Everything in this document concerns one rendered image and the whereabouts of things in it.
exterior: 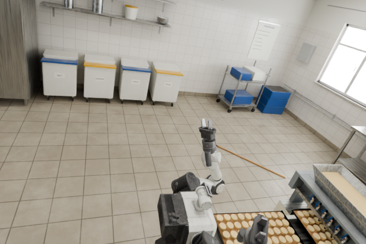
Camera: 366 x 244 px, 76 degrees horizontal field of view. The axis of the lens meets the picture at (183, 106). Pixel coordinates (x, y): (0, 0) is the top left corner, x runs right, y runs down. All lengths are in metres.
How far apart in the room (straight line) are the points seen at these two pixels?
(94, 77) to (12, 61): 1.18
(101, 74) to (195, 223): 3.54
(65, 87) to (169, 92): 1.91
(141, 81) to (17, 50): 1.96
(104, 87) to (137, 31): 1.30
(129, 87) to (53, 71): 1.30
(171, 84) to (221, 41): 1.62
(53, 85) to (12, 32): 1.02
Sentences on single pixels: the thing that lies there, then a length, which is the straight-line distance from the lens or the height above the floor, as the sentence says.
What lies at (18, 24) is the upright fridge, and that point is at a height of 1.33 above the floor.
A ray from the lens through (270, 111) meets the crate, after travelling 6.17.
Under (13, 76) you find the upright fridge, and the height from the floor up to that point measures 0.55.
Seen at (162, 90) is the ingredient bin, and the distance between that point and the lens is 4.73.
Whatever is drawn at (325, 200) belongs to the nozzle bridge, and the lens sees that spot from 2.05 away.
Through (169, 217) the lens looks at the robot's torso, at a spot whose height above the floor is 1.23.
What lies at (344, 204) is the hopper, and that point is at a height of 1.26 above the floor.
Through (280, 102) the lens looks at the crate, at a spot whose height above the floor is 0.35.
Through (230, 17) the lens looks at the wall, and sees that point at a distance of 5.50.
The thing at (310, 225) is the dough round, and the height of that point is 0.92.
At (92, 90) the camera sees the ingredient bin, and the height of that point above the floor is 0.28.
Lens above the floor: 2.27
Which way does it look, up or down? 26 degrees down
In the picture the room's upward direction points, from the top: 14 degrees clockwise
